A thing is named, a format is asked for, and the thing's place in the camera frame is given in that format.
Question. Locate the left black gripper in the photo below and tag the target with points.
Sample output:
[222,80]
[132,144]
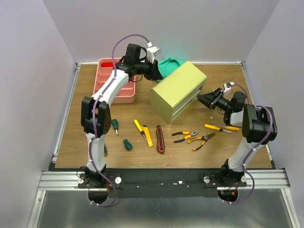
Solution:
[154,74]

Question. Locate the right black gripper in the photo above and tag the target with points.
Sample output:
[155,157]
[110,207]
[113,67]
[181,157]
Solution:
[215,97]

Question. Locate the olive green drawer cabinet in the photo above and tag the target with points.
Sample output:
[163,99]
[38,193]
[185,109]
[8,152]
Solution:
[171,96]

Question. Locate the green stubby screwdriver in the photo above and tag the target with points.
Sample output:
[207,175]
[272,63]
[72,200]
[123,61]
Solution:
[115,126]
[127,144]

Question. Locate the long green screwdriver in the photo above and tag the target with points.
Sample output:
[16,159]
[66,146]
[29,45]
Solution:
[105,151]

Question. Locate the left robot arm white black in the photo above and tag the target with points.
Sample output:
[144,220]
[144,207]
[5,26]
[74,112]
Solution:
[95,110]

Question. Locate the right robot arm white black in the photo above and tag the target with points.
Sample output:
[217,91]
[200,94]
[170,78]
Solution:
[258,127]

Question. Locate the green cloth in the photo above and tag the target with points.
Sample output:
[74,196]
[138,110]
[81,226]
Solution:
[169,65]

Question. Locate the pink compartment tray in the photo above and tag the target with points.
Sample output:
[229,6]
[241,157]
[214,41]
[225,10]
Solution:
[125,96]

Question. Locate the needle nose pliers orange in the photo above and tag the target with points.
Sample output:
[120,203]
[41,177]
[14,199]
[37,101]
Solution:
[203,139]

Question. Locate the red item back compartment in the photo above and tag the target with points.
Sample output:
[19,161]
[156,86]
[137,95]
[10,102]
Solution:
[107,64]

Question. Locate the yellow tester screwdriver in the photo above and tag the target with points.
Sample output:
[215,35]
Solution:
[140,129]

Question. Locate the yellow utility knife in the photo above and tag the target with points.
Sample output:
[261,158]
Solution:
[147,135]

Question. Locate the red black utility knife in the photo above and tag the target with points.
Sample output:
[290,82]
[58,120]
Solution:
[160,140]

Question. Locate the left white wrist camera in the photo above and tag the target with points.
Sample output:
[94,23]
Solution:
[152,52]

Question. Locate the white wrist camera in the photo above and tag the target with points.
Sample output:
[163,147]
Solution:
[228,87]
[152,52]

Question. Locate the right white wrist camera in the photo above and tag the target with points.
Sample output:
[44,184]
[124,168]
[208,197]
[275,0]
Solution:
[228,87]

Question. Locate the combination pliers orange handles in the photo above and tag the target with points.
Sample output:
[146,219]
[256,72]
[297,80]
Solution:
[187,135]

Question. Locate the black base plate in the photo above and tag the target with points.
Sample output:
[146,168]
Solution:
[159,183]

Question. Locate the aluminium rail frame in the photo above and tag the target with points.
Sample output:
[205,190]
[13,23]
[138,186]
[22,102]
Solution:
[65,205]

